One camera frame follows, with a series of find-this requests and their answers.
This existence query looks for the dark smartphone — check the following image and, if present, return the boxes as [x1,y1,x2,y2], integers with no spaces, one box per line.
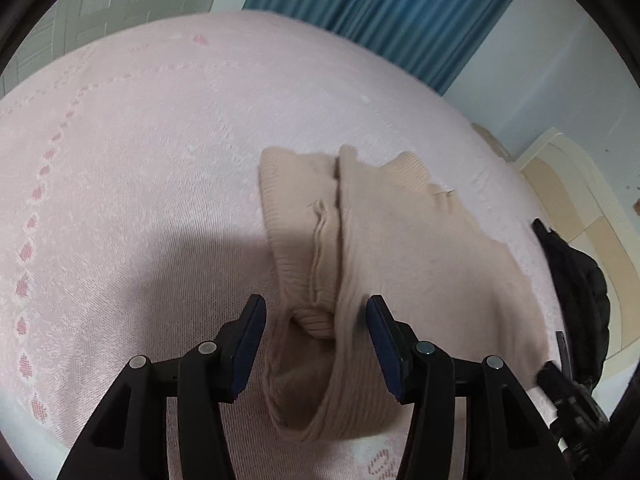
[556,330,572,381]

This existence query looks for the black puffer jacket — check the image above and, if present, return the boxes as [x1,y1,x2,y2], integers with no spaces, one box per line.
[531,217,608,391]

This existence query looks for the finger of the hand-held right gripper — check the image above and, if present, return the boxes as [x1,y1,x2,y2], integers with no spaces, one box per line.
[537,360,576,401]

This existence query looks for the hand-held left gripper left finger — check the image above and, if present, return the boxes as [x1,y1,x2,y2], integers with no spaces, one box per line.
[56,294,267,480]

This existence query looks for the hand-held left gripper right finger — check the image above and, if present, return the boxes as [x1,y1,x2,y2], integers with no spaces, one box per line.
[366,296,576,480]

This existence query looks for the cream bed headboard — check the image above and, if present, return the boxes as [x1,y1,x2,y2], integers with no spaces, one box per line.
[515,129,640,311]

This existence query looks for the beige knit sweater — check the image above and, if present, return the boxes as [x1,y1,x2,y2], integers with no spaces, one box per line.
[257,144,551,443]

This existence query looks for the blue curtain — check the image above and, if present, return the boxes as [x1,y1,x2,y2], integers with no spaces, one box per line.
[242,0,538,96]

